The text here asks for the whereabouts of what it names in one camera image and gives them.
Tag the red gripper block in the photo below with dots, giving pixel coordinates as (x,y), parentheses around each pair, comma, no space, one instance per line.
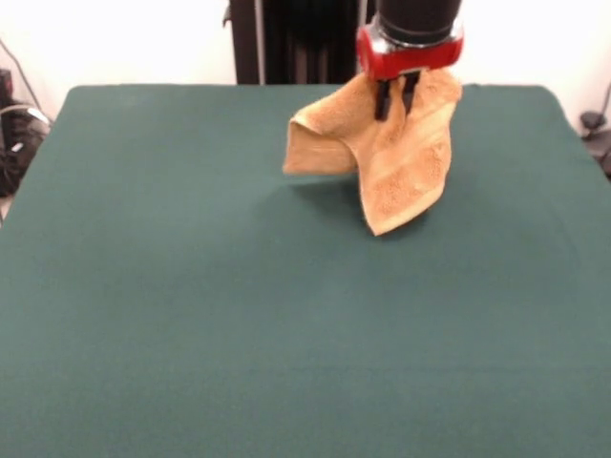
(410,59)

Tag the tan terry towel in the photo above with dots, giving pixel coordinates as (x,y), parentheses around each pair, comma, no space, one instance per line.
(406,167)

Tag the dark green table cloth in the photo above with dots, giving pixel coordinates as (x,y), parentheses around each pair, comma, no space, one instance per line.
(191,286)

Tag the small black box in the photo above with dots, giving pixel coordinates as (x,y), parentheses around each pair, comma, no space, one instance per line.
(5,86)

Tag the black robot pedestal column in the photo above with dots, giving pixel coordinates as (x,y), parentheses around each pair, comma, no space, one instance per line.
(296,43)

